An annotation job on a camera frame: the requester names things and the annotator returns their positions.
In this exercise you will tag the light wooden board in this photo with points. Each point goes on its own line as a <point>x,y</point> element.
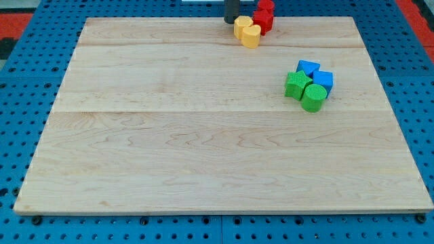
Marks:
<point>173,116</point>

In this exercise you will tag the green star block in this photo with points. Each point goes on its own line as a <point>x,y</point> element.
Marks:
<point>295,84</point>

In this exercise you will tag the yellow heart block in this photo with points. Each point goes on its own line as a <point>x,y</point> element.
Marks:
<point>250,37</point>

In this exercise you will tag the green cylinder block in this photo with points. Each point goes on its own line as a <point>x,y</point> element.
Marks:
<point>313,98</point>

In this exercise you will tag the yellow hexagon block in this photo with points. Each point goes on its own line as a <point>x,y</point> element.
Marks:
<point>240,23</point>

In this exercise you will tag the blue block rear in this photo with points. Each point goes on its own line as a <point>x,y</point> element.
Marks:
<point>307,67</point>

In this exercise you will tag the red block front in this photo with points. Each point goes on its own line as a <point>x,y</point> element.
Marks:
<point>264,19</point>

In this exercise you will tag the red block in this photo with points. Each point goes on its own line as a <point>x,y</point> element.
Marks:
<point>264,19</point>
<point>266,5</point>

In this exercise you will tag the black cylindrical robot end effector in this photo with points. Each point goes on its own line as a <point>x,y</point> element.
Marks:
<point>231,10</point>

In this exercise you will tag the blue cube block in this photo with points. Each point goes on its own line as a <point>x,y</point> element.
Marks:
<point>325,79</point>

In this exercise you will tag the red block rear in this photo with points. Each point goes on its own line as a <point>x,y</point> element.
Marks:
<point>266,5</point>

